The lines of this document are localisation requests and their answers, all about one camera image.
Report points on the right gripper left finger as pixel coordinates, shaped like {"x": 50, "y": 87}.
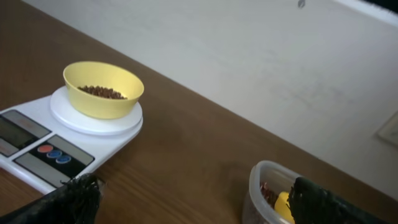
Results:
{"x": 75, "y": 202}

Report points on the red adzuki beans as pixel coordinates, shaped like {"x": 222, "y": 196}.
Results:
{"x": 102, "y": 92}

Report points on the clear plastic bean container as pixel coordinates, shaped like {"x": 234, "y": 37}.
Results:
{"x": 279, "y": 179}

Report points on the yellow measuring scoop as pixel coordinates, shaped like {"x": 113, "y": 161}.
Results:
{"x": 282, "y": 207}

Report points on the white digital kitchen scale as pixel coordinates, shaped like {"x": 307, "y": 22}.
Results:
{"x": 46, "y": 142}

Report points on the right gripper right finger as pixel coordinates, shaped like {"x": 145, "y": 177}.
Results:
{"x": 311, "y": 204}

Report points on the yellow plastic bowl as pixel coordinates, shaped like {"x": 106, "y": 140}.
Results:
{"x": 102, "y": 75}

